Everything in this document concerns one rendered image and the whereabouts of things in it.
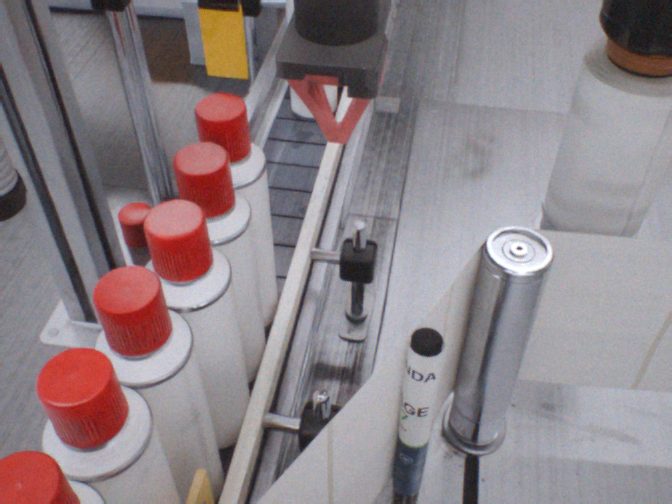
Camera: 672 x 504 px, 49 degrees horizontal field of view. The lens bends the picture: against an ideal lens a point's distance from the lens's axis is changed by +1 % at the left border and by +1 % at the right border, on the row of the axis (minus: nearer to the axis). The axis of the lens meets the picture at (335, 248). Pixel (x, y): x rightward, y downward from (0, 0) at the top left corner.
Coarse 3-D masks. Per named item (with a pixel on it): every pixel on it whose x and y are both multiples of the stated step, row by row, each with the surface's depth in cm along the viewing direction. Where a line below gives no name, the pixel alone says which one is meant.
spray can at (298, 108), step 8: (288, 0) 71; (288, 8) 72; (288, 16) 72; (328, 88) 77; (336, 88) 79; (296, 96) 78; (328, 96) 78; (336, 96) 80; (296, 104) 79; (304, 104) 78; (336, 104) 80; (296, 112) 80; (304, 112) 79; (304, 120) 80; (312, 120) 80
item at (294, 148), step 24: (288, 96) 83; (288, 120) 80; (288, 144) 77; (312, 144) 77; (288, 168) 74; (312, 168) 74; (288, 192) 72; (288, 216) 69; (288, 240) 67; (288, 264) 65; (312, 264) 69; (264, 432) 53
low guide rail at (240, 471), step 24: (336, 120) 74; (336, 144) 71; (336, 168) 72; (312, 192) 66; (312, 216) 64; (312, 240) 62; (288, 288) 58; (288, 312) 56; (288, 336) 56; (264, 360) 53; (264, 384) 52; (264, 408) 51; (240, 432) 49; (240, 456) 48; (240, 480) 47
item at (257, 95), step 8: (280, 32) 77; (280, 40) 76; (272, 48) 75; (272, 56) 74; (264, 64) 73; (272, 64) 73; (264, 72) 72; (272, 72) 72; (256, 80) 71; (264, 80) 71; (272, 80) 73; (256, 88) 70; (264, 88) 70; (248, 96) 69; (256, 96) 69; (264, 96) 70; (248, 104) 68; (256, 104) 68; (248, 112) 67; (256, 112) 68; (248, 120) 66
